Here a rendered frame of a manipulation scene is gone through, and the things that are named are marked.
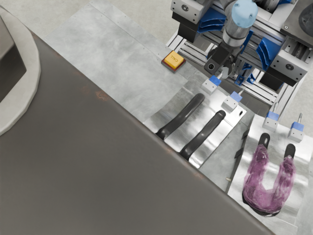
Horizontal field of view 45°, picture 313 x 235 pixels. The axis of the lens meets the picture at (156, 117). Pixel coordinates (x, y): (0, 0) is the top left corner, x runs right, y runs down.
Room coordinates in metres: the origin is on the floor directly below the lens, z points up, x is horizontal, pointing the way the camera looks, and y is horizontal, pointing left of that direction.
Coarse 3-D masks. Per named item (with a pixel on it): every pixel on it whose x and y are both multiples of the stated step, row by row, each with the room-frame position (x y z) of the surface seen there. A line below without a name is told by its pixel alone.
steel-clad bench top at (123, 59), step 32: (96, 0) 1.17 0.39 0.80; (64, 32) 0.96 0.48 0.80; (96, 32) 1.00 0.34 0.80; (128, 32) 1.03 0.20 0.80; (96, 64) 0.83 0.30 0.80; (128, 64) 0.87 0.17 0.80; (160, 64) 0.90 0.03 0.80; (128, 96) 0.71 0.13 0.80; (160, 96) 0.75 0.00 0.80; (224, 160) 0.52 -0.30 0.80
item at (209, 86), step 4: (212, 76) 0.83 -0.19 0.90; (220, 76) 0.84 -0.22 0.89; (208, 80) 0.80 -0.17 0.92; (212, 80) 0.81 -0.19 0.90; (216, 80) 0.81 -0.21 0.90; (220, 80) 0.82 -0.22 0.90; (204, 84) 0.78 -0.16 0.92; (208, 84) 0.78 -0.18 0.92; (212, 84) 0.78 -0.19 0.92; (216, 84) 0.80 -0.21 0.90; (204, 88) 0.77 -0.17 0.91; (208, 88) 0.76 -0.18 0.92; (212, 88) 0.77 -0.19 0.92; (208, 92) 0.76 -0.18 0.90; (212, 92) 0.76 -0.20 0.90
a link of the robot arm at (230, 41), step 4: (224, 32) 0.79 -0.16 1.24; (224, 36) 0.78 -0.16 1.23; (228, 36) 0.77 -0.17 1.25; (224, 40) 0.78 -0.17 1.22; (228, 40) 0.77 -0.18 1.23; (232, 40) 0.76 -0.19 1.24; (236, 40) 0.76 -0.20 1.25; (240, 40) 0.77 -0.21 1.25; (244, 40) 0.78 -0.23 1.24; (228, 44) 0.77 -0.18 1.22; (232, 44) 0.76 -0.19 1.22; (236, 44) 0.76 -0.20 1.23; (240, 44) 0.77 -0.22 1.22
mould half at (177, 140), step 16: (192, 80) 0.80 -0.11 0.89; (176, 96) 0.72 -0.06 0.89; (192, 96) 0.73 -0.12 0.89; (208, 96) 0.74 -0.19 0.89; (224, 96) 0.76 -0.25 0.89; (160, 112) 0.62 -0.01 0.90; (176, 112) 0.65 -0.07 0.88; (208, 112) 0.67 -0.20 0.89; (192, 128) 0.59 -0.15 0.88; (224, 128) 0.62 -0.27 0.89; (176, 144) 0.50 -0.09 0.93; (208, 144) 0.54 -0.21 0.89; (192, 160) 0.45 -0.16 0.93
